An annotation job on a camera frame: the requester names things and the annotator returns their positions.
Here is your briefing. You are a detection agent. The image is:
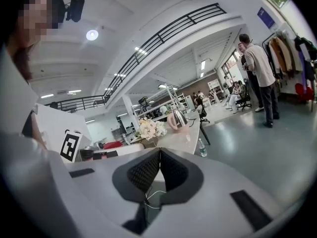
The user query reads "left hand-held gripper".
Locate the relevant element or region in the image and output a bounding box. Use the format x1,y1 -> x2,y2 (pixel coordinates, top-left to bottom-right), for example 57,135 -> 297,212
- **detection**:
60,129 -> 119,164

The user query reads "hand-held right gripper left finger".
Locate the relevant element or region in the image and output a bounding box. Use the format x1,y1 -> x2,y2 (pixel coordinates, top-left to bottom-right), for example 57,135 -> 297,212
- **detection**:
61,147 -> 161,238

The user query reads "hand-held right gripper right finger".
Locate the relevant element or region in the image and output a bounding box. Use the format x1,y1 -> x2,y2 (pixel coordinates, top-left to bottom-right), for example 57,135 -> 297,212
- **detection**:
146,147 -> 282,238

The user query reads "steel kettle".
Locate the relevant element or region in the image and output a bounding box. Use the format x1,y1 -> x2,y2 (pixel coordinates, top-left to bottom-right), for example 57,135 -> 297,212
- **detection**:
167,108 -> 191,133

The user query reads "person's left forearm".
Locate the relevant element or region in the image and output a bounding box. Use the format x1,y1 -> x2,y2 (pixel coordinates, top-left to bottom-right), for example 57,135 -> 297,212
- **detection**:
29,122 -> 49,150

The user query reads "red tablecloth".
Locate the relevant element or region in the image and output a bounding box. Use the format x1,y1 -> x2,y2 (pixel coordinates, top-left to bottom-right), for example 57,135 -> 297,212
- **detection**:
103,141 -> 131,150

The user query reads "person's black clothing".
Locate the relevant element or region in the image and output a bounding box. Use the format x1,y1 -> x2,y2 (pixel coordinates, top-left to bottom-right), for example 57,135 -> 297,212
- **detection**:
21,110 -> 35,137

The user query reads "clear plastic water bottle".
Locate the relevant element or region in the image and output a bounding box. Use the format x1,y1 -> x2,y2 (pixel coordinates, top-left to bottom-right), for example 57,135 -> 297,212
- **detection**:
198,138 -> 208,158

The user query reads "black table leg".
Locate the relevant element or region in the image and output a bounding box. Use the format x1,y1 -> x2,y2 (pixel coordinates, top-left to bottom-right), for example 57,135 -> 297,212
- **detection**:
199,124 -> 211,146

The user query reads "pastel artificial flower bouquet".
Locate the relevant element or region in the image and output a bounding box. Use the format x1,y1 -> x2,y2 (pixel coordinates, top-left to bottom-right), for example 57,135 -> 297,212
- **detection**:
135,118 -> 168,141

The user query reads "round ceiling lamp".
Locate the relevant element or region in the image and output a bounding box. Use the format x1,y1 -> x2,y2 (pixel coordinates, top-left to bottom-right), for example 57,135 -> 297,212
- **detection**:
86,29 -> 99,41

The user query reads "person's head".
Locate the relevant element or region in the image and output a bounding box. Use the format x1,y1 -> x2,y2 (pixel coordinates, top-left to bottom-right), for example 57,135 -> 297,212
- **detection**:
14,0 -> 65,49

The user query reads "black mezzanine railing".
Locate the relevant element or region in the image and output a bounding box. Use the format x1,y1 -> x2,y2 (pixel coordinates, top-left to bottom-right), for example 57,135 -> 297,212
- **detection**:
44,2 -> 227,114

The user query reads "clothes rack with coats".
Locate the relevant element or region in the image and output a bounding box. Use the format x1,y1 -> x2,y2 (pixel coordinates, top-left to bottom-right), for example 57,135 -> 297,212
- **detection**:
262,30 -> 317,109

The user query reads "black head-mounted camera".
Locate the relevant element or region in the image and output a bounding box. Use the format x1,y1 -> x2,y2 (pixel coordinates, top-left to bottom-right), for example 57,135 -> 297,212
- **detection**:
64,0 -> 85,23

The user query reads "blue wall poster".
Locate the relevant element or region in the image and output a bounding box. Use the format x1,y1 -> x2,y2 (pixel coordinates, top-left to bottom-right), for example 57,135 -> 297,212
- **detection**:
257,6 -> 276,29

